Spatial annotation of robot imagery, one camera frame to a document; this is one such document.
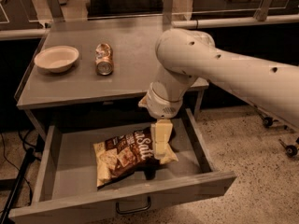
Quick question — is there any black drawer handle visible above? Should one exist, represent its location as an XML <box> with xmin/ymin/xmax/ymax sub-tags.
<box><xmin>115</xmin><ymin>196</ymin><xmax>151</xmax><ymax>215</ymax></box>

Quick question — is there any white paper bowl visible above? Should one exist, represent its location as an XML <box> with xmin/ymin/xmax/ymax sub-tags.
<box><xmin>34</xmin><ymin>46</ymin><xmax>79</xmax><ymax>73</ymax></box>

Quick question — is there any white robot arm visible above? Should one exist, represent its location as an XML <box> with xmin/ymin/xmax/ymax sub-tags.
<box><xmin>138</xmin><ymin>29</ymin><xmax>299</xmax><ymax>130</ymax></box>

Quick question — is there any brown chip bag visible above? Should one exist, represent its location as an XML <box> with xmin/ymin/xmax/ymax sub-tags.
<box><xmin>93</xmin><ymin>124</ymin><xmax>178</xmax><ymax>188</ymax></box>

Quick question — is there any black floor cable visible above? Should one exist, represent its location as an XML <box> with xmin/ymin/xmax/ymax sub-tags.
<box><xmin>0</xmin><ymin>129</ymin><xmax>38</xmax><ymax>210</ymax></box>

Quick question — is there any grey open drawer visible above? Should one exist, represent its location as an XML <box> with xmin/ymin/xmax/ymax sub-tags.
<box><xmin>9</xmin><ymin>109</ymin><xmax>235</xmax><ymax>224</ymax></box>

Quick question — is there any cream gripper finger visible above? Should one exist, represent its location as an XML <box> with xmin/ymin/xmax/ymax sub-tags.
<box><xmin>150</xmin><ymin>119</ymin><xmax>173</xmax><ymax>159</ymax></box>

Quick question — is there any black caster wheel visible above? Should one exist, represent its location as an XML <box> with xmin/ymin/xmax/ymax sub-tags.
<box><xmin>278</xmin><ymin>138</ymin><xmax>299</xmax><ymax>158</ymax></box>

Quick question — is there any white horizontal rail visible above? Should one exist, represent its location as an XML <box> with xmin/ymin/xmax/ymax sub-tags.
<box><xmin>0</xmin><ymin>14</ymin><xmax>299</xmax><ymax>40</ymax></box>

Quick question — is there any black pole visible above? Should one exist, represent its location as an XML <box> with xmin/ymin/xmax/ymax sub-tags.
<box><xmin>0</xmin><ymin>148</ymin><xmax>34</xmax><ymax>224</ymax></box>

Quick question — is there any grey counter cabinet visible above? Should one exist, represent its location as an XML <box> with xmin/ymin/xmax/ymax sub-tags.
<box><xmin>14</xmin><ymin>15</ymin><xmax>211</xmax><ymax>142</ymax></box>

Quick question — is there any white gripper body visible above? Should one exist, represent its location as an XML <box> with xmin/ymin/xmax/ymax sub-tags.
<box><xmin>138</xmin><ymin>82</ymin><xmax>182</xmax><ymax>119</ymax></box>

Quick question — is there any crushed soda can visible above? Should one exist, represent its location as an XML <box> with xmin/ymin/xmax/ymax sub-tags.
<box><xmin>95</xmin><ymin>43</ymin><xmax>114</xmax><ymax>76</ymax></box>

